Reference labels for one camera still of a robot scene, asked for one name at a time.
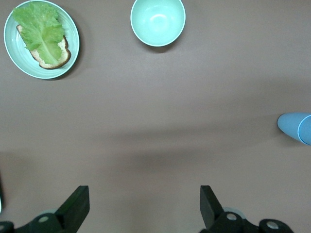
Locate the blue plastic cup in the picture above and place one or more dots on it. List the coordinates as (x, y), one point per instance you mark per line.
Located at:
(288, 125)
(306, 131)

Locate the toast bread slice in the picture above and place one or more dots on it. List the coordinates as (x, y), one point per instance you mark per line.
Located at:
(63, 52)

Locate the green lettuce leaf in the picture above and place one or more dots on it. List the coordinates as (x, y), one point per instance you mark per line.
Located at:
(40, 31)

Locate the mint green bowl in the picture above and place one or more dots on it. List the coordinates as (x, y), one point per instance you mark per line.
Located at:
(158, 21)

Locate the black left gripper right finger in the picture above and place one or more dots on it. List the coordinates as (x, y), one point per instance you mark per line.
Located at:
(211, 213)

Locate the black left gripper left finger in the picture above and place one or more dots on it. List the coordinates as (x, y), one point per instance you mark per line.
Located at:
(73, 211)

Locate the mint green plate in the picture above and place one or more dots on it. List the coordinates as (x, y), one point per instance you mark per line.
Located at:
(70, 36)

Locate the brown table cover sheet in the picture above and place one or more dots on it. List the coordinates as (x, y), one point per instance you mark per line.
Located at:
(155, 109)

